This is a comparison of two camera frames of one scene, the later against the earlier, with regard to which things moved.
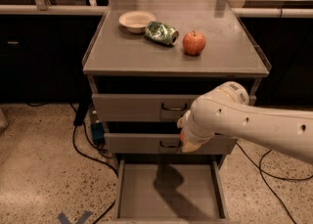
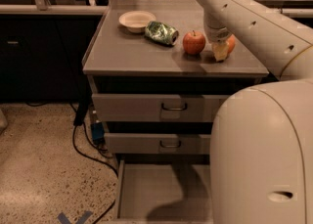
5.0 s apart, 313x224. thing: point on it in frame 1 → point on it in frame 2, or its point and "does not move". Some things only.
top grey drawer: x=142 y=107 does not move
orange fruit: x=182 y=136 → x=231 y=42
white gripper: x=190 y=129 → x=217 y=34
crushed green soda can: x=161 y=32 does not move
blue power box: x=98 y=130 does not move
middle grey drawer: x=164 y=144 does not move
